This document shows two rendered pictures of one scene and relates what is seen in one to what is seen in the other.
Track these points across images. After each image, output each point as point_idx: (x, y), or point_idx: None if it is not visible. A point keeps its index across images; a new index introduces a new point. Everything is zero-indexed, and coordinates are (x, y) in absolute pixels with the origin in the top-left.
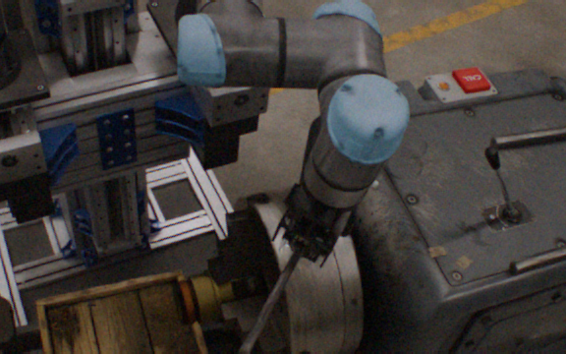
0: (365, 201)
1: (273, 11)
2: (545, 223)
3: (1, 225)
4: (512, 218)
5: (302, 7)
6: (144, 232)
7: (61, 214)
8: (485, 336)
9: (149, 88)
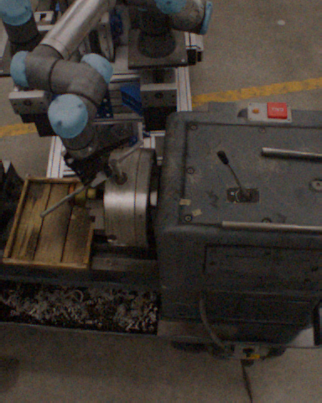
0: (167, 164)
1: (286, 41)
2: (265, 206)
3: None
4: (243, 197)
5: (307, 41)
6: None
7: None
8: (222, 263)
9: (116, 78)
